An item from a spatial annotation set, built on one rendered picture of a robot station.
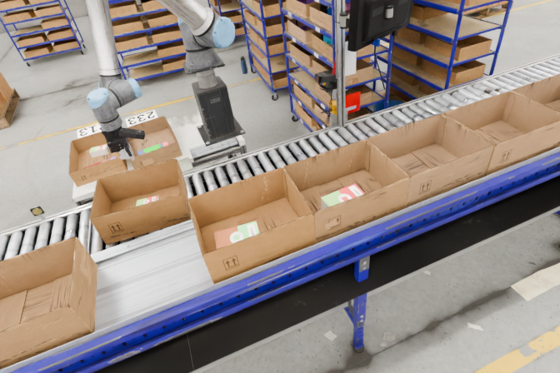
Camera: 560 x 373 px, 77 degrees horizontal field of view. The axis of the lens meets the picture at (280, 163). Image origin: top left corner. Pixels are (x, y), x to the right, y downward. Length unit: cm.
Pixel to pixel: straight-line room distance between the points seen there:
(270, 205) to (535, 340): 153
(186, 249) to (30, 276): 54
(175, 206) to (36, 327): 67
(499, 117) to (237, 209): 138
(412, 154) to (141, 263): 126
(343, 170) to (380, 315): 96
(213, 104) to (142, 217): 80
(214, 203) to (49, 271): 63
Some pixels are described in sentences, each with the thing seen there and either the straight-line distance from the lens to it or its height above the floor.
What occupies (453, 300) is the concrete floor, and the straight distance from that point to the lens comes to 233.
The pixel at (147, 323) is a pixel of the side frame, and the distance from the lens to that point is 127.
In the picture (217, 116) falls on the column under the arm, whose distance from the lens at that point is 215.
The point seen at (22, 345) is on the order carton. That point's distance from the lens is 139.
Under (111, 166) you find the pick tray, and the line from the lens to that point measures 220.
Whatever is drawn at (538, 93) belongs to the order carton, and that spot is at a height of 97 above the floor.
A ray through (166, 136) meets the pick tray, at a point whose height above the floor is 76.
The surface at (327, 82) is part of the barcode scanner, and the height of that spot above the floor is 104.
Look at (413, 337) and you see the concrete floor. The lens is 217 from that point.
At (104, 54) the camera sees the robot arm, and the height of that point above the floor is 145.
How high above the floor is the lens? 192
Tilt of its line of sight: 37 degrees down
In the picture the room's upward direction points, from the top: 8 degrees counter-clockwise
